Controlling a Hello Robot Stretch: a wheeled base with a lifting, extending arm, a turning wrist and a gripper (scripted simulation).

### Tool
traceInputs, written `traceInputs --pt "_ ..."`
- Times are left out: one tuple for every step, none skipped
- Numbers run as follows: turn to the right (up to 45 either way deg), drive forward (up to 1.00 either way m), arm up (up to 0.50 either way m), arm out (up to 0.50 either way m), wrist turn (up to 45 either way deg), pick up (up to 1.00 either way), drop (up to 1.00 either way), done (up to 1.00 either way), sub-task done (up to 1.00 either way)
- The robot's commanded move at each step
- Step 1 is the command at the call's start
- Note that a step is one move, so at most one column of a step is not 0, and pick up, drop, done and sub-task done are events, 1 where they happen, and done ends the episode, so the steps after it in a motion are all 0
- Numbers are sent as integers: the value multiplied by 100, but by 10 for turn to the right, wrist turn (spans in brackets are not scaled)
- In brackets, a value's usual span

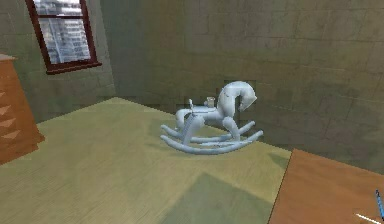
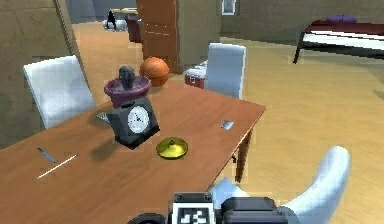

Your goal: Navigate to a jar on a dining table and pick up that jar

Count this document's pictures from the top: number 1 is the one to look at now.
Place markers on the pale blue rocking horse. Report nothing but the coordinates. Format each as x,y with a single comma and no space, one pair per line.
220,116

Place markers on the red framed window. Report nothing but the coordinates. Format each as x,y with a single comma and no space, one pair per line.
63,33

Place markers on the orange wooden table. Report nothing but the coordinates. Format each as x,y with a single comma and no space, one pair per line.
326,190

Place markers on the orange wooden chest of drawers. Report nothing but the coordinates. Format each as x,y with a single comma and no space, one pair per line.
13,113

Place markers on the white pencil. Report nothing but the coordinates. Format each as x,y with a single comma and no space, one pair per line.
368,218

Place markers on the blue pen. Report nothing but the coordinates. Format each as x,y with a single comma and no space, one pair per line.
379,203

